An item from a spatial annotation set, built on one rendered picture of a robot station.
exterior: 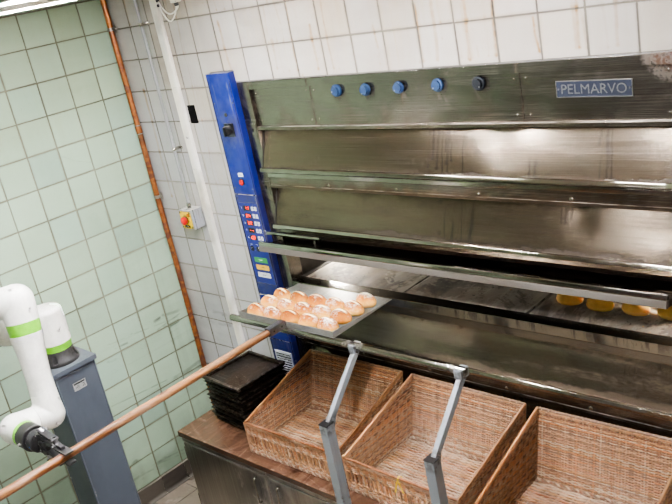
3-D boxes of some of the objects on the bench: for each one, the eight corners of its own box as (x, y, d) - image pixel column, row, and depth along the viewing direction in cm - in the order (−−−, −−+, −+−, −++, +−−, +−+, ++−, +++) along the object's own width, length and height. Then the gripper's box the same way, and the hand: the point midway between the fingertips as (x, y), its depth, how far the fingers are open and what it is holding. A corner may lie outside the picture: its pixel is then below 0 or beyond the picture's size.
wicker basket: (543, 466, 312) (535, 403, 303) (696, 511, 274) (692, 440, 265) (474, 544, 279) (463, 476, 270) (637, 607, 242) (630, 530, 232)
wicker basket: (321, 398, 393) (309, 346, 384) (415, 425, 355) (405, 369, 346) (248, 452, 361) (233, 397, 352) (343, 488, 323) (329, 428, 314)
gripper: (38, 413, 279) (74, 431, 263) (52, 453, 285) (88, 472, 269) (18, 424, 275) (53, 443, 258) (32, 464, 280) (68, 485, 264)
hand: (65, 455), depth 266 cm, fingers closed on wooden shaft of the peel, 3 cm apart
